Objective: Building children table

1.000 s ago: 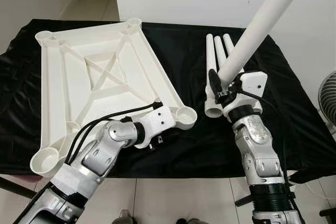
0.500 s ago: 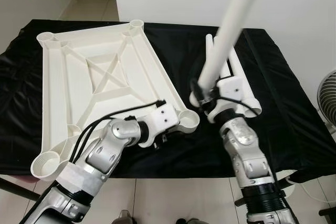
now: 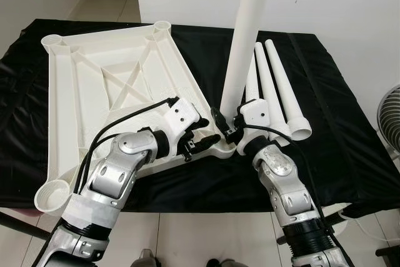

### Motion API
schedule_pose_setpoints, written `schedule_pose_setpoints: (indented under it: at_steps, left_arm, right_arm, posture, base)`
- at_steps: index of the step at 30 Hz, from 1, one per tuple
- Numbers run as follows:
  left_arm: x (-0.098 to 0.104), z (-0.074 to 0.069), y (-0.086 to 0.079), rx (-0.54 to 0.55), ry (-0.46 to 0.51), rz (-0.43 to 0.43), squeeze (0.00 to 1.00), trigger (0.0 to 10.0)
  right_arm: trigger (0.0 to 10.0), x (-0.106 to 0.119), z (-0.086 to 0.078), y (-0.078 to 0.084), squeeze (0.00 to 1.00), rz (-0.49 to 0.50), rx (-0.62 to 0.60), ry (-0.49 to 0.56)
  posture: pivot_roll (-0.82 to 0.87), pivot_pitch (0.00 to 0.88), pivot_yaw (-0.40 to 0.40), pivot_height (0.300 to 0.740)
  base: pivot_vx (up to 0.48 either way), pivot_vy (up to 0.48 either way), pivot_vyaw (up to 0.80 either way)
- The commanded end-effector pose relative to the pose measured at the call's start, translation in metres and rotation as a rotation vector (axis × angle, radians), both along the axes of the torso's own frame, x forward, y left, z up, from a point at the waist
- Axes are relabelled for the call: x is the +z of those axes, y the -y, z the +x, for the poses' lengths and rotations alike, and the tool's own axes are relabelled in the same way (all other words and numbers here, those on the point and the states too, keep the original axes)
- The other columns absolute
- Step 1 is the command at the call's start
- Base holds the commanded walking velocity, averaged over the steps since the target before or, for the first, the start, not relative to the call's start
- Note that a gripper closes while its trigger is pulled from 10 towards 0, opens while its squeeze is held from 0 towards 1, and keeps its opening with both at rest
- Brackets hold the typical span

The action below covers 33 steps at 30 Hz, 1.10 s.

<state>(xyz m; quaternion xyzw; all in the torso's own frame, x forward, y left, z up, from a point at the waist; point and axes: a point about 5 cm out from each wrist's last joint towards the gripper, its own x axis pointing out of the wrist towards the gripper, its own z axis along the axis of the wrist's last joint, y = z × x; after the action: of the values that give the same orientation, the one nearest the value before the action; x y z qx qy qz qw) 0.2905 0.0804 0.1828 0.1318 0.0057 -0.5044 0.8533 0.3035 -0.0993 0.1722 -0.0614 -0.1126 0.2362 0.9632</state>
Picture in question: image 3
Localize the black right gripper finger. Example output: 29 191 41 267
211 107 229 138

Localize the white plastic table top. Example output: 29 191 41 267
34 21 249 213

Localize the black tablecloth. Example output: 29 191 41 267
0 18 400 213

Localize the robot right leg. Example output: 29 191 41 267
206 258 241 267

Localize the robot leg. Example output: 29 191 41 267
206 258 241 267
131 248 157 267

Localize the robot left leg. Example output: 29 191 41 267
131 248 157 267

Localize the white floor fan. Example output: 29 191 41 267
377 86 400 155

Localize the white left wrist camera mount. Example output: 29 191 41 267
164 97 210 149

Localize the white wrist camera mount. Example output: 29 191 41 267
164 97 210 149
236 98 271 155

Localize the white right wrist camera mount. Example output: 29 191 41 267
236 98 271 155

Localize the black table frame leg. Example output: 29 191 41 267
0 209 52 241
275 206 366 246

